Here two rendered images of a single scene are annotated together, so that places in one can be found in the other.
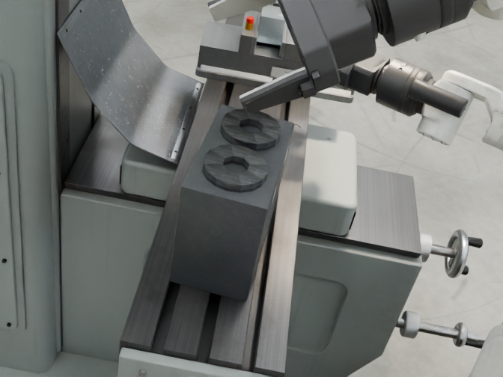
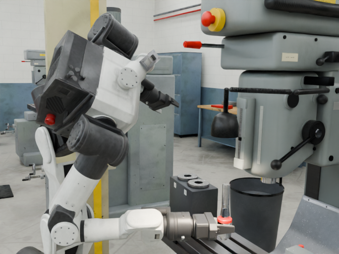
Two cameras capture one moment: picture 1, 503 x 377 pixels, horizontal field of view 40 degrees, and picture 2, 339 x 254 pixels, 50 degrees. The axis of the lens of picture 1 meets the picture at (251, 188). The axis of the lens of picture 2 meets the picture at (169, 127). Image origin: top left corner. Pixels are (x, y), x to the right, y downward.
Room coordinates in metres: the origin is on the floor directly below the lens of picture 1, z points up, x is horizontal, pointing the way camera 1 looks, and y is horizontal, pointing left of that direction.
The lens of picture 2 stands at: (2.06, -0.78, 1.63)
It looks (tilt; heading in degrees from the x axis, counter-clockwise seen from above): 9 degrees down; 151
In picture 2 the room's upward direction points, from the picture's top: 1 degrees clockwise
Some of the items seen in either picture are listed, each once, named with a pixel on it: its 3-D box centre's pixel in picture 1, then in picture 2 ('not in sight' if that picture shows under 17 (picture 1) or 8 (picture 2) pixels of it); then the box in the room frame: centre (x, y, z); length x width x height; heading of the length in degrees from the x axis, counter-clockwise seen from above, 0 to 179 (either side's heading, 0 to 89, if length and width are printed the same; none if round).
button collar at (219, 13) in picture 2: not in sight; (215, 19); (1.25, -0.20, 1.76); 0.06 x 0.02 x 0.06; 1
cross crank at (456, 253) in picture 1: (441, 250); not in sight; (1.25, -0.47, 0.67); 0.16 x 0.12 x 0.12; 91
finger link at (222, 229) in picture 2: not in sight; (224, 230); (1.21, -0.11, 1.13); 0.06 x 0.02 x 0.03; 66
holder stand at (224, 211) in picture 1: (233, 197); (192, 201); (0.81, 0.02, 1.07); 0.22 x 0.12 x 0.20; 175
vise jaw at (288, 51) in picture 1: (295, 39); not in sight; (1.39, -0.03, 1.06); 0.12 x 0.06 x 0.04; 3
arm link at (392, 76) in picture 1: (376, 77); (194, 226); (1.15, -0.18, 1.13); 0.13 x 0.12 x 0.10; 156
